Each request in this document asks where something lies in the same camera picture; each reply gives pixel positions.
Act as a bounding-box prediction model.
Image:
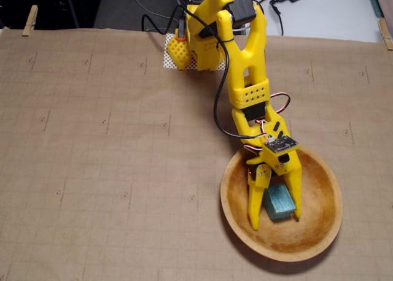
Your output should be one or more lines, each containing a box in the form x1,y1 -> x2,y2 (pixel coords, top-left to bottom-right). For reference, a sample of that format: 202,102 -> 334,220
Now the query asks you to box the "yellow moving gripper finger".
247,165 -> 273,231

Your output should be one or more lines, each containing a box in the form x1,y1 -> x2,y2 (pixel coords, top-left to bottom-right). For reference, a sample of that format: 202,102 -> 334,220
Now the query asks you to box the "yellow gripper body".
244,117 -> 304,175

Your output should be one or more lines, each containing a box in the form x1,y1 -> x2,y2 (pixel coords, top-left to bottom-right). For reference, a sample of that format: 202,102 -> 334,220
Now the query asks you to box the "yellow fixed gripper finger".
283,169 -> 304,221

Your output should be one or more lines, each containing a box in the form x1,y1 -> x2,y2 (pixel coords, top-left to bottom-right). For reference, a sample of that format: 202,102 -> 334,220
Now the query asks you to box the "blue foam block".
263,183 -> 297,223

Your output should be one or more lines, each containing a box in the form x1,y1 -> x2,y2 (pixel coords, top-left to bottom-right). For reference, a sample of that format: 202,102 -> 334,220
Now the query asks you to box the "round wooden bowl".
220,139 -> 343,263

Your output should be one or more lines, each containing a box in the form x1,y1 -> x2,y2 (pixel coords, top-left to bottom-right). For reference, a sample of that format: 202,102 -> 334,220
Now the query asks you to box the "brown gridded paper mat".
0,28 -> 393,281

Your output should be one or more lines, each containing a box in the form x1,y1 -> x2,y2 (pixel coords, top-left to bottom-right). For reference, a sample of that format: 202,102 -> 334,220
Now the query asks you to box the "yellow waffle table clamp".
170,13 -> 193,71

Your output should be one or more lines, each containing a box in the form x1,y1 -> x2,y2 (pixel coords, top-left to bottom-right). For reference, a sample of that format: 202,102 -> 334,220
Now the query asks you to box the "white mesh pad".
164,34 -> 227,72

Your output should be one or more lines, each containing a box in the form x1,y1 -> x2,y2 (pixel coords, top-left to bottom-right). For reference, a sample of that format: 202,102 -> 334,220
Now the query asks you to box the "wooden clothespin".
21,4 -> 39,37
376,18 -> 393,51

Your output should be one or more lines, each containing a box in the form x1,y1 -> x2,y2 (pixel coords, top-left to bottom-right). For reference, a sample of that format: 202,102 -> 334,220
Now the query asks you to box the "green cutting mat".
365,0 -> 387,18

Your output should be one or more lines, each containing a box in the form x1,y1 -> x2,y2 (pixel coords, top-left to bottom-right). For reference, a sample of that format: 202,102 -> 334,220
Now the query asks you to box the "dark grey desk pad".
93,0 -> 200,33

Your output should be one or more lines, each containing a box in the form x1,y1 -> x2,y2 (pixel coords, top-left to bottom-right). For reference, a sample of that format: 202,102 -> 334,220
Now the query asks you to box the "black gripper camera board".
262,135 -> 301,164

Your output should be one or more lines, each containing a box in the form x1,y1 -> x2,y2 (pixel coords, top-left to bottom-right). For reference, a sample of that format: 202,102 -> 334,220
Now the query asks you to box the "red white black servo wire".
243,91 -> 292,155

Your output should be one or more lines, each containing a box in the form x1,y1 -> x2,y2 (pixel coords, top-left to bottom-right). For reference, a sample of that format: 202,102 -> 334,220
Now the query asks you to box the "black camera cable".
141,4 -> 271,140

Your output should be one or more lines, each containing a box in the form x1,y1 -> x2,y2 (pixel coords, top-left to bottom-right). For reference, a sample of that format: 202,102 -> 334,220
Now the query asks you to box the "black adapter cable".
269,0 -> 285,36

